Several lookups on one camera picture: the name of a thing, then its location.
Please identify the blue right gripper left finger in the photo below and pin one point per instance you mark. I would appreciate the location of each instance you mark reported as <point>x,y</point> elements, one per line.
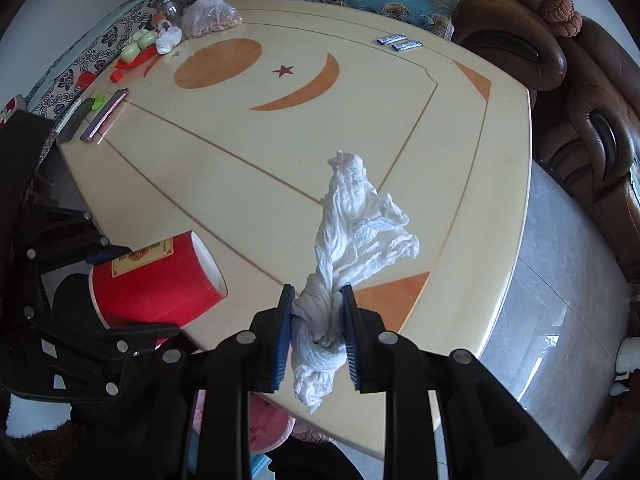
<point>279,336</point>

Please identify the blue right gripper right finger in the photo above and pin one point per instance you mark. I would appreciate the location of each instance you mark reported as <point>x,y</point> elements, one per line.
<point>350,325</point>

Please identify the white tissue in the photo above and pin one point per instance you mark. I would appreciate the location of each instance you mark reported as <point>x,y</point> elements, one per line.
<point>360,234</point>

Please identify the red paper cup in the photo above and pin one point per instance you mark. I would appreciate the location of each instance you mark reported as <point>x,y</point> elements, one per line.
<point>172,281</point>

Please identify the pink lined trash bin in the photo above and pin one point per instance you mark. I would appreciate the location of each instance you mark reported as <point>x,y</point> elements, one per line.
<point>268,426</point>

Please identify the dark kitchen knife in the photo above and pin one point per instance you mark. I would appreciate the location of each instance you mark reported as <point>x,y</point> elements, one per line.
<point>72,119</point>

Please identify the person's black trouser leg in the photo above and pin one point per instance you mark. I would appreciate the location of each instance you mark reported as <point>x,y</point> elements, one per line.
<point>317,457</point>

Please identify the floral patterned bench cover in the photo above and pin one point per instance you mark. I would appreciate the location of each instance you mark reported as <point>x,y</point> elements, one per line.
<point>57,89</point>

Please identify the green small lid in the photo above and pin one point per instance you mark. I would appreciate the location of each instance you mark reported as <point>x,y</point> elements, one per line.
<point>99,101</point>

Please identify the cream wooden coffee table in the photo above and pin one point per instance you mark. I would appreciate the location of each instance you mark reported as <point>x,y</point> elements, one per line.
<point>230,137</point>

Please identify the red tray with green cups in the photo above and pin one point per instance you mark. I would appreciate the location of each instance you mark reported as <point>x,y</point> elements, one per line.
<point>141,49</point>

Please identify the small white plastic bag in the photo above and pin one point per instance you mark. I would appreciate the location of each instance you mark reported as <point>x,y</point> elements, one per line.
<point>168,36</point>

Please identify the glass jar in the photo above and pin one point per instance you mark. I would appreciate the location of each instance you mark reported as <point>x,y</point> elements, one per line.
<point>172,10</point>

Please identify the white small appliance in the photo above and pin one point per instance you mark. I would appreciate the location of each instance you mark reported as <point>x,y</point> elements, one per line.
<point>627,362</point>

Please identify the plastic bag of peanuts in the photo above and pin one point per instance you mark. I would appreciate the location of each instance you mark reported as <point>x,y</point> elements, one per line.
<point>203,17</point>

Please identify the brown leather armchair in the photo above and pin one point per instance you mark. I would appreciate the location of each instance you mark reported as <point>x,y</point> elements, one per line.
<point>586,136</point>

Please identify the brown leather long sofa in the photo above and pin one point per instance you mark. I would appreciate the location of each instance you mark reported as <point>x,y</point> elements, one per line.
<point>425,5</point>

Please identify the brown round cushion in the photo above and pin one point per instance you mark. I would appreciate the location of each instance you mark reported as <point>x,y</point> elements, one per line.
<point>562,17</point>

